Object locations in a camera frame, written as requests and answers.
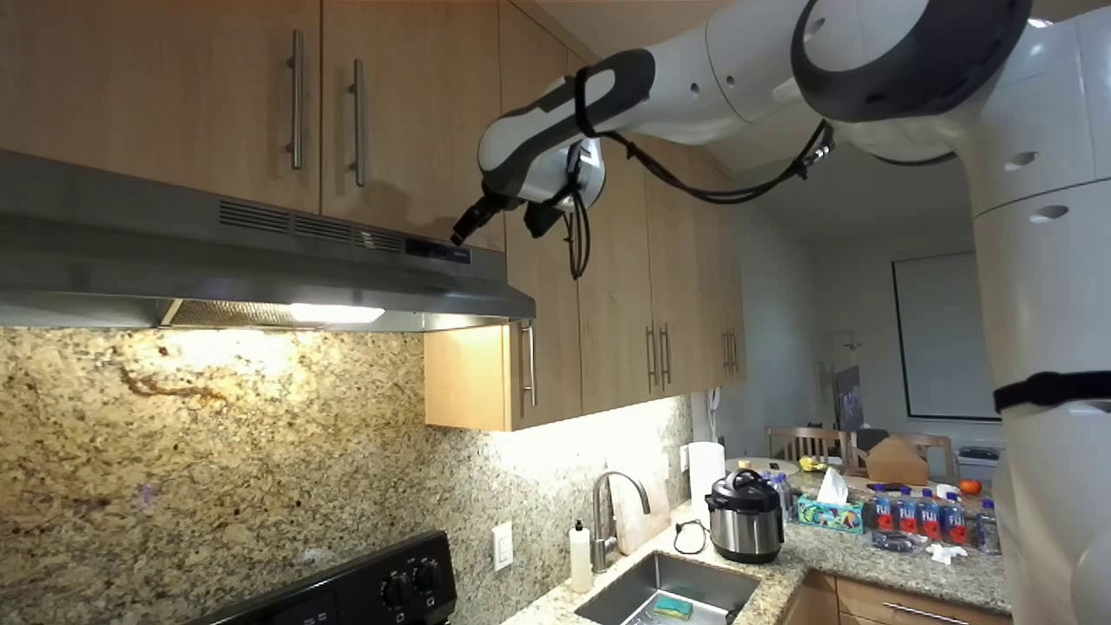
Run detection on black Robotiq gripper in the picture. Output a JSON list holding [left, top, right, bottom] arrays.
[[445, 188, 522, 251]]

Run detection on stainless steel stove hood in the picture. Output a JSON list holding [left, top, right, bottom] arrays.
[[0, 150, 539, 339]]

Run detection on black stove top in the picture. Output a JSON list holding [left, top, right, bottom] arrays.
[[194, 526, 462, 625]]

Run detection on light wood cabinet door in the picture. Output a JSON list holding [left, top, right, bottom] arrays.
[[320, 0, 510, 256], [0, 0, 327, 217]]

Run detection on chrome kitchen faucet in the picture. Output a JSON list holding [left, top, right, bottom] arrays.
[[591, 464, 657, 577]]

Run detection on white paper towel roll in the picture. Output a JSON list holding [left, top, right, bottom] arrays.
[[685, 436, 728, 506]]

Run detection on beige cutting board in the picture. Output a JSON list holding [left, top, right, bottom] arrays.
[[611, 478, 677, 560]]

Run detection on white soap bottle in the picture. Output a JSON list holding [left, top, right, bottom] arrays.
[[566, 516, 598, 592]]

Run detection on steel and black pressure cooker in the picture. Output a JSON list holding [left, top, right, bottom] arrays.
[[702, 464, 788, 570]]

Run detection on wooden chair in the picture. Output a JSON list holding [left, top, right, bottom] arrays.
[[767, 422, 860, 478]]

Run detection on stainless steel sink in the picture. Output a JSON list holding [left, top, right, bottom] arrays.
[[573, 548, 765, 625]]

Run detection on green sponge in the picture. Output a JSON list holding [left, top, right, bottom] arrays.
[[628, 588, 705, 625]]

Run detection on teal tissue box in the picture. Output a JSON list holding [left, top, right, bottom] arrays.
[[790, 464, 871, 538]]

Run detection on round wooden board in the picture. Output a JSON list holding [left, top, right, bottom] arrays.
[[864, 432, 938, 491]]

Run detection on blue and red bottle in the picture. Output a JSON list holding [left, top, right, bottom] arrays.
[[867, 486, 904, 548], [942, 491, 973, 551], [897, 486, 926, 548], [915, 486, 948, 548]]

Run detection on wooden base cabinet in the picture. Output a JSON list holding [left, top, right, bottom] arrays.
[[776, 570, 1016, 625]]

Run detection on bottle with orange cap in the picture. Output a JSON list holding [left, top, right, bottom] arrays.
[[958, 474, 1001, 551]]

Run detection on black strap on robot forearm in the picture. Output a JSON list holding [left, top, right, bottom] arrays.
[[570, 65, 602, 140]]

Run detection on tall light wood wall cabinet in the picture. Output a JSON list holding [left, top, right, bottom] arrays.
[[421, 0, 751, 436]]

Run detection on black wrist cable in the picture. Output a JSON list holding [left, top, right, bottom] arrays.
[[558, 116, 958, 285]]

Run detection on white wall outlet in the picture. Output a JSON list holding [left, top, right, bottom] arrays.
[[489, 516, 516, 577]]

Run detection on black cord loop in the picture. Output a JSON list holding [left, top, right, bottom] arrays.
[[665, 516, 713, 560]]

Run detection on white wall whiteboard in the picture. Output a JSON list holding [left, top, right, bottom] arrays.
[[887, 251, 1005, 422]]

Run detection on silver drawer handle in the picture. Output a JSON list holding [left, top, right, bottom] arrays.
[[884, 596, 973, 625]]

